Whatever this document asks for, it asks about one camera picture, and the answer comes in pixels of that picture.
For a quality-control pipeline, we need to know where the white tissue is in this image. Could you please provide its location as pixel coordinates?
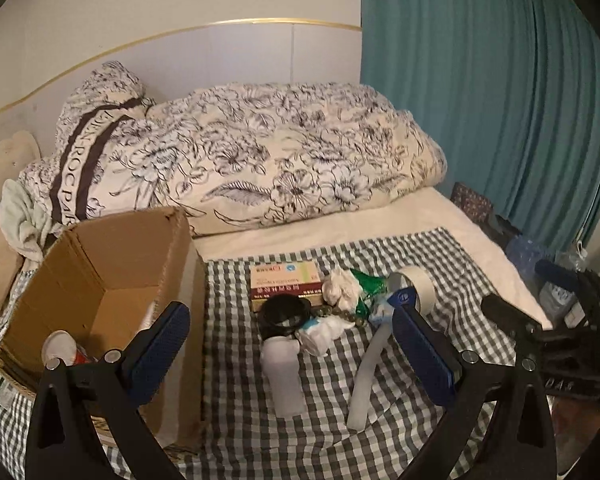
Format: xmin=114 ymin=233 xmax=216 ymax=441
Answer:
xmin=322 ymin=267 xmax=363 ymax=311

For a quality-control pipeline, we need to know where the white plastic bottle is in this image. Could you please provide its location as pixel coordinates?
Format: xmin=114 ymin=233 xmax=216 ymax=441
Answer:
xmin=260 ymin=335 xmax=305 ymax=417

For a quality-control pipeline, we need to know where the brown cardboard box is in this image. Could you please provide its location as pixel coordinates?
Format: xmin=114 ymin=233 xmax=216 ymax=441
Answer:
xmin=0 ymin=206 xmax=206 ymax=453

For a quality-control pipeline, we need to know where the brown bead bracelet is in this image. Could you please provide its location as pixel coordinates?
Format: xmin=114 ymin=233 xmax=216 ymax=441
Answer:
xmin=312 ymin=305 xmax=368 ymax=328

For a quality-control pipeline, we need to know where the green checked cloth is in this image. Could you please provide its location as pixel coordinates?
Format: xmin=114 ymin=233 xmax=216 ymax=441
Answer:
xmin=0 ymin=227 xmax=541 ymax=480

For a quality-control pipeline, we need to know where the red yellow medicine box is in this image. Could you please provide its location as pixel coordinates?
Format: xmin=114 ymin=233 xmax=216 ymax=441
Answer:
xmin=250 ymin=260 xmax=328 ymax=313

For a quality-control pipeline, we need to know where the light green cloth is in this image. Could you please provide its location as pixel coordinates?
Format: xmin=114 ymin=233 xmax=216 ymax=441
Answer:
xmin=0 ymin=179 xmax=68 ymax=261

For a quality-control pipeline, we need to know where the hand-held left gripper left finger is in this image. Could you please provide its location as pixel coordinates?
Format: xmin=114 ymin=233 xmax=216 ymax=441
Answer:
xmin=24 ymin=301 xmax=192 ymax=480

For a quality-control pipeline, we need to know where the green plastic wrapper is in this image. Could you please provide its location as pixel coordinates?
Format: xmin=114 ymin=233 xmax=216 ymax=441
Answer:
xmin=350 ymin=269 xmax=393 ymax=321

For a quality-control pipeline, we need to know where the floral printed quilt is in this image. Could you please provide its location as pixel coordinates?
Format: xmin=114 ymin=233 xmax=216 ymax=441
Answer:
xmin=17 ymin=60 xmax=448 ymax=238

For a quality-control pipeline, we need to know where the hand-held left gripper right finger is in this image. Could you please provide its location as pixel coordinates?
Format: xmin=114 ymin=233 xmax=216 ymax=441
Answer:
xmin=390 ymin=302 xmax=572 ymax=480

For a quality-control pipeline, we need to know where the white wadded tissue pack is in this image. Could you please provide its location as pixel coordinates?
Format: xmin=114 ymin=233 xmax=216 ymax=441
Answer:
xmin=296 ymin=317 xmax=356 ymax=358

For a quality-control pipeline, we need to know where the teal curtain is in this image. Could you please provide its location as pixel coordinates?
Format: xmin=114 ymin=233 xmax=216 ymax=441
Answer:
xmin=360 ymin=0 xmax=600 ymax=271

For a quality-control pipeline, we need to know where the white tape roll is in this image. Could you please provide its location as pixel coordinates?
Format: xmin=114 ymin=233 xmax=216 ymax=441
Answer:
xmin=387 ymin=266 xmax=436 ymax=318

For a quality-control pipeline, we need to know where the dotted dark bag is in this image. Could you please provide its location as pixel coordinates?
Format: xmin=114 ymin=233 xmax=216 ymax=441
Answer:
xmin=450 ymin=181 xmax=493 ymax=223

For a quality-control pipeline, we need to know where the white plastic tube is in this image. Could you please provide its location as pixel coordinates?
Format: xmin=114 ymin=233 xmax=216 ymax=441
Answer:
xmin=347 ymin=327 xmax=396 ymax=431

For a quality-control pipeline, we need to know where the blue plastic bag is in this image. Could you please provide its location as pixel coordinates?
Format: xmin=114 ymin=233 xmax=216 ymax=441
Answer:
xmin=505 ymin=235 xmax=546 ymax=273

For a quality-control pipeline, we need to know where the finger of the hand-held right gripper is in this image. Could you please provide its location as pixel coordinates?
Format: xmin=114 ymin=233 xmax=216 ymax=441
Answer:
xmin=534 ymin=259 xmax=588 ymax=293
xmin=481 ymin=294 xmax=551 ymax=346

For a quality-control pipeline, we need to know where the white red can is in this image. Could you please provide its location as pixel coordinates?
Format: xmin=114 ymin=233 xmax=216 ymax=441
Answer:
xmin=42 ymin=330 xmax=101 ymax=368

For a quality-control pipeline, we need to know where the cream tufted headboard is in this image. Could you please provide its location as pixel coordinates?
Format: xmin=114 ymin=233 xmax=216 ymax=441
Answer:
xmin=0 ymin=130 xmax=41 ymax=221

